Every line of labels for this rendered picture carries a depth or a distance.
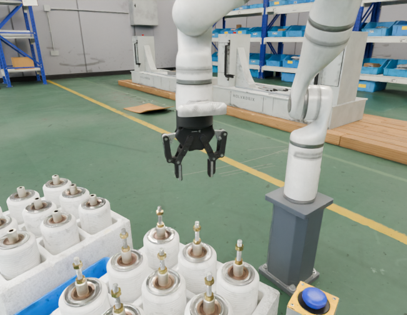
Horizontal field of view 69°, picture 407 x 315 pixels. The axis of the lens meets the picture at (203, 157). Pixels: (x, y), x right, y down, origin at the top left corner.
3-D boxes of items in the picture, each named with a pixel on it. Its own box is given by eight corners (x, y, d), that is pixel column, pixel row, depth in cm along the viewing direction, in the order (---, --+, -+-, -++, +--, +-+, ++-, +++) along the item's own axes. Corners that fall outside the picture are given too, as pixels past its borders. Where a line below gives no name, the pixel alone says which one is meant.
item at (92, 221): (104, 237, 108) (97, 193, 101) (120, 247, 102) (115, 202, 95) (80, 250, 100) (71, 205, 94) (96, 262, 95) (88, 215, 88)
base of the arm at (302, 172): (295, 186, 95) (302, 135, 88) (321, 197, 88) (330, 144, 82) (276, 195, 90) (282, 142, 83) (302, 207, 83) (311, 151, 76)
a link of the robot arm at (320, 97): (329, 82, 80) (319, 142, 87) (293, 82, 81) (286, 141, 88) (339, 88, 72) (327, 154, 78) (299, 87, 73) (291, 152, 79)
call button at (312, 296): (305, 290, 54) (306, 282, 53) (327, 301, 52) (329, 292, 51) (297, 305, 51) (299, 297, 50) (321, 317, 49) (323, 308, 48)
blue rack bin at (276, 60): (280, 64, 626) (281, 54, 618) (295, 65, 598) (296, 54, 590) (264, 65, 597) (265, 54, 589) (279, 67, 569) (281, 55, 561)
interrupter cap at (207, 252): (187, 267, 68) (187, 265, 68) (178, 247, 75) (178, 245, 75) (217, 259, 71) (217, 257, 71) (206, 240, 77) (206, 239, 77)
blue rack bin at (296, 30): (299, 37, 573) (301, 25, 565) (317, 37, 545) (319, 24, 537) (284, 37, 544) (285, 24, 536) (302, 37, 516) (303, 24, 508)
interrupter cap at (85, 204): (97, 196, 100) (97, 194, 99) (110, 203, 95) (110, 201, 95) (76, 205, 94) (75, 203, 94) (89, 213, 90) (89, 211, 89)
